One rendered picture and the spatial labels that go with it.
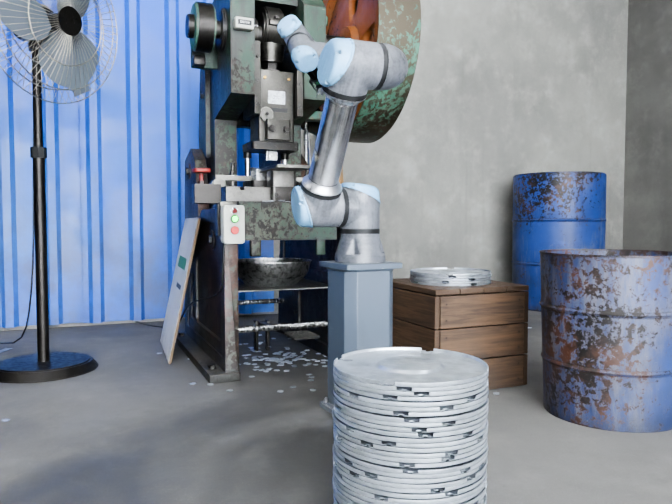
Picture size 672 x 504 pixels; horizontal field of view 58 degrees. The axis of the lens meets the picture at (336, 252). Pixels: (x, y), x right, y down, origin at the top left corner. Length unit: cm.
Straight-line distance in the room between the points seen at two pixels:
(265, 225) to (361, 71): 92
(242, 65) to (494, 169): 253
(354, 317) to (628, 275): 74
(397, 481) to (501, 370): 115
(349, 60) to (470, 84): 303
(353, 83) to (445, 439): 87
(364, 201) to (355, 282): 23
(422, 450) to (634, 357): 89
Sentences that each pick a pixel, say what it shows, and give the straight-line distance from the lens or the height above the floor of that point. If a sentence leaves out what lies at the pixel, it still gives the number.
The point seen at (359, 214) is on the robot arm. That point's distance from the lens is 175.
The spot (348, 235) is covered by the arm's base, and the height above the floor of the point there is 53.
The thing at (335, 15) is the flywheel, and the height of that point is 151.
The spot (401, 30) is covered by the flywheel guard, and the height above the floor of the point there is 128.
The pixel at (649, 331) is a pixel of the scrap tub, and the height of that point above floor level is 28.
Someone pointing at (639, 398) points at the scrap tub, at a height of 10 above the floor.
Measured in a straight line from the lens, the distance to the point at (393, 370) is 113.
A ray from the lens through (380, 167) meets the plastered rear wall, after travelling 405.
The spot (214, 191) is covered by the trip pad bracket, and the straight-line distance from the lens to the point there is 222.
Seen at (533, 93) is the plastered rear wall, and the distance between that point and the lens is 484.
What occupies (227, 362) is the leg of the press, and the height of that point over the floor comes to 7.
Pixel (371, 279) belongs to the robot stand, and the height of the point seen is 40.
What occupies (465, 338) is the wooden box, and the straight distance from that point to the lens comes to 207.
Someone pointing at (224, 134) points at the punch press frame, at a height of 94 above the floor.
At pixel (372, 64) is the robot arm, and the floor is 95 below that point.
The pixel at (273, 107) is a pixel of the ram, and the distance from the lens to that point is 250.
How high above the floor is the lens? 57
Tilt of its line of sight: 3 degrees down
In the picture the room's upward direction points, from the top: straight up
